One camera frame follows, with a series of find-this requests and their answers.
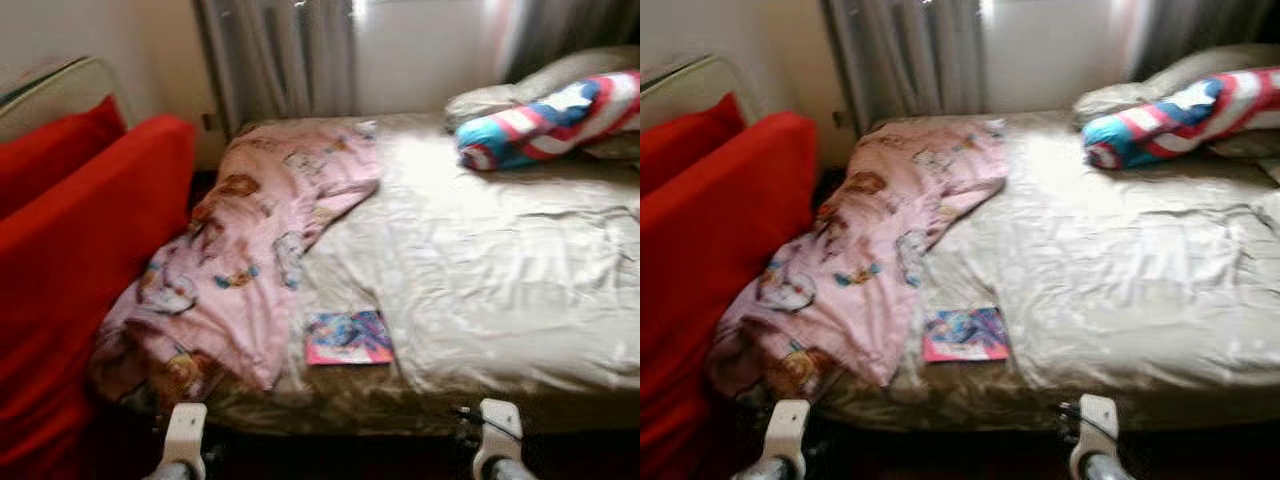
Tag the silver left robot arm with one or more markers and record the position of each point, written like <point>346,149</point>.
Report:
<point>168,472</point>
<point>762,470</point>

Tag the black wall socket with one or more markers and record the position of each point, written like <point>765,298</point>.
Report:
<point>207,122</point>
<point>838,120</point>

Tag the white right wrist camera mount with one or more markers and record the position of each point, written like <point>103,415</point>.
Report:
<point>500,430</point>
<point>1097,428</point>

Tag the colourful comic book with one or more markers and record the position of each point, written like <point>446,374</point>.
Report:
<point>348,338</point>
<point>965,334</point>

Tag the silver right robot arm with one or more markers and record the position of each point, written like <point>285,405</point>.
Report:
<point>1110,468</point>
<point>515,470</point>

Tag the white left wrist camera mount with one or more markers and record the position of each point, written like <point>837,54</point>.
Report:
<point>787,430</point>
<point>185,435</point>

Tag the bed with beige floral sheet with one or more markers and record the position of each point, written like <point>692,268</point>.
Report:
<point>1110,260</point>
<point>480,260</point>

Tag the pink cartoon print blanket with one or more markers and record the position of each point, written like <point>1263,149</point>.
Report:
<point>860,255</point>
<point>240,260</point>

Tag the star striped bolster pillow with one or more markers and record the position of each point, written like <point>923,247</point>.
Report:
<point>540,125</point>
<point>1170,122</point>

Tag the grey curtain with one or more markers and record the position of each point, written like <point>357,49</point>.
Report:
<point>580,30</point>
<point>1210,28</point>
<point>280,60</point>
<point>905,60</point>

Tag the large red fabric cushion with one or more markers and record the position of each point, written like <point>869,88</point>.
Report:
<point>50,150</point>
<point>80,270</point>
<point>685,140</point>
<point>710,270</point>

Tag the beige floral pillow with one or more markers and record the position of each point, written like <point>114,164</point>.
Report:
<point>1130,95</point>
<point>1245,145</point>
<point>500,98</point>
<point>615,147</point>

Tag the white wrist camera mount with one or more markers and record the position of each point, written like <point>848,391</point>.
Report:
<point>185,435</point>
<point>787,430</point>
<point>1097,428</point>
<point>500,430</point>

